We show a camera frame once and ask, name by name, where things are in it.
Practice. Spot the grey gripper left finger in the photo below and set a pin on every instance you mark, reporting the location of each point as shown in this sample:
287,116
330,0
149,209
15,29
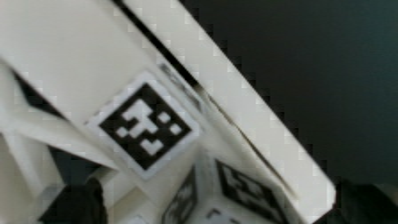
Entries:
79,205

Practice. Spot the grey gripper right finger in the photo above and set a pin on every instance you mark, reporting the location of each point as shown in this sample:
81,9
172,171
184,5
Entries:
367,204

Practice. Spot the small tagged cube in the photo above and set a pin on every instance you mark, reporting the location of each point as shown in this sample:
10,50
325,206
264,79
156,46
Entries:
225,198

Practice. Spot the white chair back plate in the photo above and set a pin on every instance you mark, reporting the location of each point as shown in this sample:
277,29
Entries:
126,101

